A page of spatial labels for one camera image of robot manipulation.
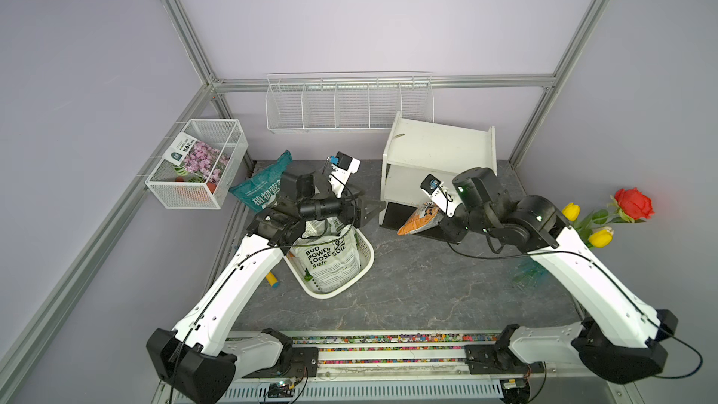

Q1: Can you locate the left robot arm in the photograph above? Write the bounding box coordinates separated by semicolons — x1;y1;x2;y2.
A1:
147;170;386;403

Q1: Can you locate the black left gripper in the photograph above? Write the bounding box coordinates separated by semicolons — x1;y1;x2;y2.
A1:
300;182;385;228

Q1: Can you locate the white wire wall basket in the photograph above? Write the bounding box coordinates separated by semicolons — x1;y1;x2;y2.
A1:
145;119;248;211

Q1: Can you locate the yellow artificial tulip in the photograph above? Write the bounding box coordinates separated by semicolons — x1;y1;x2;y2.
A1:
588;226;614;248
562;203;581;223

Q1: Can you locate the orange fertilizer bag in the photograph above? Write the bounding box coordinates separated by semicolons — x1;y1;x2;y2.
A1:
398;203;441;236

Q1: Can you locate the purple flower seed packet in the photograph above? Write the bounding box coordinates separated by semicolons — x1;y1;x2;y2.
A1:
163;132;230;184

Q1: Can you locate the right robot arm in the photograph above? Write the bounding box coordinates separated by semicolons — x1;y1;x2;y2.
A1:
421;168;678;385

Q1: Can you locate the white metal tiered shelf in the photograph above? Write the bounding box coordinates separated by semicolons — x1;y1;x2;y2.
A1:
380;112;497;230

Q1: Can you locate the small circuit board left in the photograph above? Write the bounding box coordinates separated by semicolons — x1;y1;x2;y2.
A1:
264;382;295;400

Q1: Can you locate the black bud power bag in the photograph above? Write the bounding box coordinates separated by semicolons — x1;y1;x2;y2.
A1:
291;226;361;295

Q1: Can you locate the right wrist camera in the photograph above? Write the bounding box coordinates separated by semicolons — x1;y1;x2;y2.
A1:
421;174;461;218

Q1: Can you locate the teal orange soil bag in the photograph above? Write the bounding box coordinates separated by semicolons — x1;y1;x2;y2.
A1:
229;151;293;213

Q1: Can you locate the red artificial rose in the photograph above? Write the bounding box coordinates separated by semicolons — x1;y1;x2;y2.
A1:
613;188;654;223

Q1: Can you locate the yellow artificial tulip right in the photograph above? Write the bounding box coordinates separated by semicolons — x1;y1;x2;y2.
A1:
588;226;614;248

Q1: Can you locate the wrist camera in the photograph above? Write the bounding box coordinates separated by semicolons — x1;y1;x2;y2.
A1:
421;174;461;218
328;151;361;183

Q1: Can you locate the yellow artificial tulip upper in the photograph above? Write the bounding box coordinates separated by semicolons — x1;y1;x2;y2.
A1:
562;203;581;223

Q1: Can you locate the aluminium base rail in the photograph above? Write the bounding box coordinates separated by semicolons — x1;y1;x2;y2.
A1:
150;329;646;404

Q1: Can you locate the white wire wall rack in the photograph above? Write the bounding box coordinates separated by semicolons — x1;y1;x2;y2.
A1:
265;72;435;133

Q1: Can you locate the white perforated plastic basket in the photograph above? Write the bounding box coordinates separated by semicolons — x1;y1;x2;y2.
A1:
284;218;375;299

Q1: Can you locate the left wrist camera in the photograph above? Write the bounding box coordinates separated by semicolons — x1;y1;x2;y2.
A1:
328;151;361;183

